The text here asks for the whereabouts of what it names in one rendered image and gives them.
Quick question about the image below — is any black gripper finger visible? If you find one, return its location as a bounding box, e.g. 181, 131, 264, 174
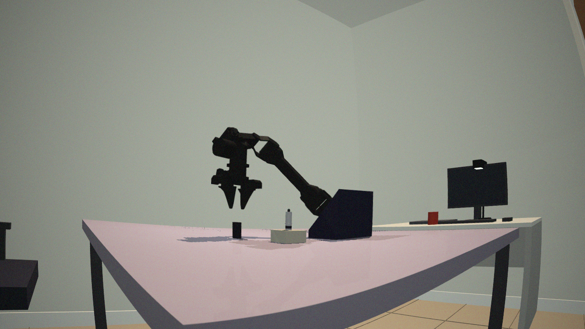
238, 188, 256, 209
218, 186, 236, 209

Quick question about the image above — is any beige block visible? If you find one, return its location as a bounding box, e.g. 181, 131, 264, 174
271, 229, 306, 244

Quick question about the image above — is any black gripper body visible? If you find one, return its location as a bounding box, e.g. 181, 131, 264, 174
211, 159, 262, 189

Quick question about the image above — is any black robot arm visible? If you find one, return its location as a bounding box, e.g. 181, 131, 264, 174
212, 127, 332, 217

